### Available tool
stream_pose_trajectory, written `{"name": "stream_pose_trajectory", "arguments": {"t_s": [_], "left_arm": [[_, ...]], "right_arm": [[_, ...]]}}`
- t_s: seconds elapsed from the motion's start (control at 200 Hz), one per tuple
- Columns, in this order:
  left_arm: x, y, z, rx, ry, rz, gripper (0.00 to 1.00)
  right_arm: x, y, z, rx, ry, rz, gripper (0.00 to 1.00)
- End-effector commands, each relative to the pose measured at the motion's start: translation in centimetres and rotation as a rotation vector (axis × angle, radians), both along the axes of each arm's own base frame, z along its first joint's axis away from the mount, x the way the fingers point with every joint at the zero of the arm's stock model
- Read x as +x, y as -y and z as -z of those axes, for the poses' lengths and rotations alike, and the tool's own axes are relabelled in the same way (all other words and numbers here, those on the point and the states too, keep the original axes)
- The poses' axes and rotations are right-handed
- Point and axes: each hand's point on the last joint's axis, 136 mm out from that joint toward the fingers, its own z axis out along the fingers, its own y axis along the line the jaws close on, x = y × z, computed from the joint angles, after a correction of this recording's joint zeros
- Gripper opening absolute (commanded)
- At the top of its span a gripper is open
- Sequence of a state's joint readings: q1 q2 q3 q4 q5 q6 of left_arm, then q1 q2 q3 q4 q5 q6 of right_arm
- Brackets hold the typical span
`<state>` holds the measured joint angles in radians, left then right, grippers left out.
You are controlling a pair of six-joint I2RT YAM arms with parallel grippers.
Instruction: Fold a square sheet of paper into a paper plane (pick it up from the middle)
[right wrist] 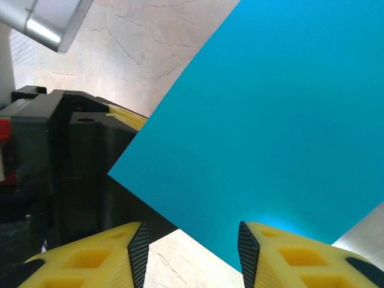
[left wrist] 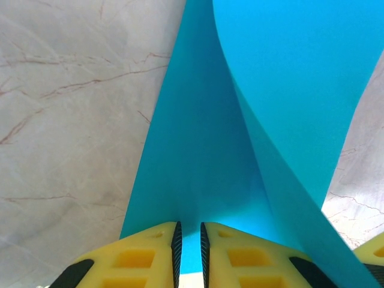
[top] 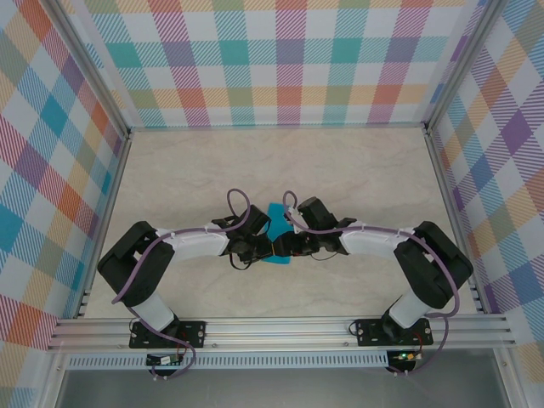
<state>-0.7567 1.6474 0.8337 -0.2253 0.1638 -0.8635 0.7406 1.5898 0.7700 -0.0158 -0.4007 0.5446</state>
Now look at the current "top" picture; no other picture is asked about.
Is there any circuit board white label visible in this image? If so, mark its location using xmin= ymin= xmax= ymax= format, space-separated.
xmin=145 ymin=354 xmax=184 ymax=367

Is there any blue square paper sheet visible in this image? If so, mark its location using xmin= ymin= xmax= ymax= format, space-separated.
xmin=263 ymin=202 xmax=294 ymax=267

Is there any aluminium side rail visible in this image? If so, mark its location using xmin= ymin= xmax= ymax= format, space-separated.
xmin=424 ymin=127 xmax=485 ymax=315
xmin=74 ymin=129 xmax=133 ymax=320

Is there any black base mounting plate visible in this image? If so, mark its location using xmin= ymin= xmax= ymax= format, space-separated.
xmin=128 ymin=320 xmax=208 ymax=350
xmin=354 ymin=316 xmax=434 ymax=348

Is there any thin aluminium rail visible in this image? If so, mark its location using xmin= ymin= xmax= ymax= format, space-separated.
xmin=127 ymin=122 xmax=430 ymax=131

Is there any grey metal panel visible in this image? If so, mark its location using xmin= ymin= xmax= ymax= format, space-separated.
xmin=54 ymin=367 xmax=511 ymax=408

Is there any purple cable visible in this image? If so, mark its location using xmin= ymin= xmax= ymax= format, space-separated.
xmin=282 ymin=190 xmax=462 ymax=378
xmin=110 ymin=188 xmax=252 ymax=382

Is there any slotted grey cable duct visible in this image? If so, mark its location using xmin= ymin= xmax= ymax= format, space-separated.
xmin=65 ymin=350 xmax=390 ymax=370

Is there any aluminium frame post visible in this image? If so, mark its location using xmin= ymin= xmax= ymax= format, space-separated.
xmin=42 ymin=0 xmax=133 ymax=137
xmin=424 ymin=0 xmax=511 ymax=133

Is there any aluminium cross rail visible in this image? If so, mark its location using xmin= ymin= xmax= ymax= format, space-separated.
xmin=47 ymin=313 xmax=518 ymax=352

